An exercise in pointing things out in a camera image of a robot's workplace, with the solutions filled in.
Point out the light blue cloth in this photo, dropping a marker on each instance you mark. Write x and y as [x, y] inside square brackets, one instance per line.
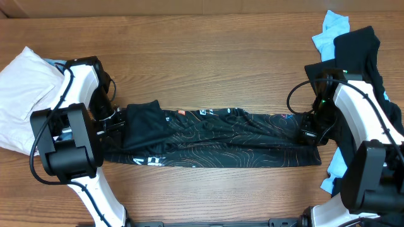
[334, 25]

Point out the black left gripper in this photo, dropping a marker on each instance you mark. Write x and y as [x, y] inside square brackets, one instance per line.
[113, 130]

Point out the black garment pile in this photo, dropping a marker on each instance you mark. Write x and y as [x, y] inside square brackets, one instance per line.
[357, 51]

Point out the black orange patterned jersey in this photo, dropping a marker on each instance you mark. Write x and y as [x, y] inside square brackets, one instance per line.
[209, 138]

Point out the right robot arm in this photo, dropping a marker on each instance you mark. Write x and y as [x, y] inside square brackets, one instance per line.
[372, 185]

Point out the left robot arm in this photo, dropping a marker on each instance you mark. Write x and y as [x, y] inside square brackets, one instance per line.
[72, 134]

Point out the beige folded trousers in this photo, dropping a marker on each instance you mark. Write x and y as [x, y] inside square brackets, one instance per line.
[28, 84]

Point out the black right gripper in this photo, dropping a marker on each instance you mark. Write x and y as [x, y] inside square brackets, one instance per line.
[308, 131]

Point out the blue denim jeans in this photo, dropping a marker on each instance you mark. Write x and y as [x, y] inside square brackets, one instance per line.
[52, 61]

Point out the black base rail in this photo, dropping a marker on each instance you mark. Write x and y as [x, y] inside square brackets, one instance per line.
[214, 224]

